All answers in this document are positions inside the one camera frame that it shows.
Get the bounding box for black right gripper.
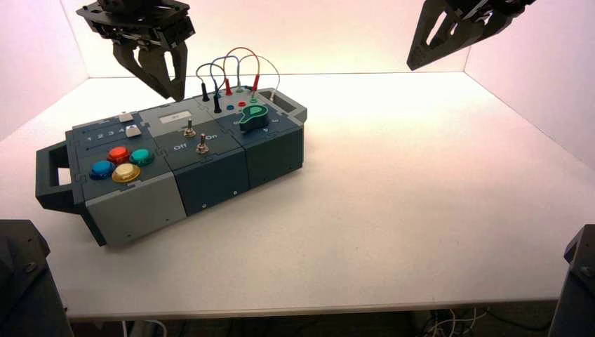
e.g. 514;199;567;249
406;0;537;72

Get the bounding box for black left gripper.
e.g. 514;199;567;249
76;0;196;103

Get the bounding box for small white display panel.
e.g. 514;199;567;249
159;110;192;125

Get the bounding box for green round push button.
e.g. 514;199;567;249
129;148;155;167

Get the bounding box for red round push button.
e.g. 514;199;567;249
107;145;131;164

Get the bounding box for black and green rotary knob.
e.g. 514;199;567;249
239;105;270;133

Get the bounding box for yellow round push button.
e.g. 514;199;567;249
111;163;142;184

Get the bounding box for blue round push button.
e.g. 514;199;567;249
89;161;116;181

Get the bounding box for grey and blue control box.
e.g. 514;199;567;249
35;87;309;247

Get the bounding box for dark blue jumper cable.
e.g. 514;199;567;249
195;62;225;103

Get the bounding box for orange jumper cable red plugs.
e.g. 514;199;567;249
222;46;261;97

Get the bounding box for white jumper cable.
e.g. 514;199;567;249
239;54;281;103

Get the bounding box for black cable under table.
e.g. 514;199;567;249
487;308;555;329

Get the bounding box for white cable bundle under table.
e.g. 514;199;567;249
422;308;489;337

